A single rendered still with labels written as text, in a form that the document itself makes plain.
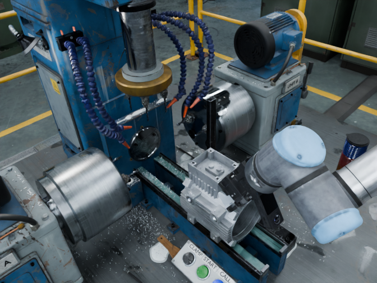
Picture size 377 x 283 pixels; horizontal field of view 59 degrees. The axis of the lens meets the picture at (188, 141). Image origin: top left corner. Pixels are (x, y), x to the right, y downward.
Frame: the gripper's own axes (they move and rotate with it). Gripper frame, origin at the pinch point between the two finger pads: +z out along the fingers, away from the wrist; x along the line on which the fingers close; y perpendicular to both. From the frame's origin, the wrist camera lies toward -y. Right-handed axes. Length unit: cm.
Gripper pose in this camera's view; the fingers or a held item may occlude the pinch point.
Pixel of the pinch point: (230, 209)
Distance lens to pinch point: 94.3
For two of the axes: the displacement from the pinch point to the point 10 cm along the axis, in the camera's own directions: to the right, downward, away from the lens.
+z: -3.0, 4.6, 8.3
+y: -6.1, -7.7, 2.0
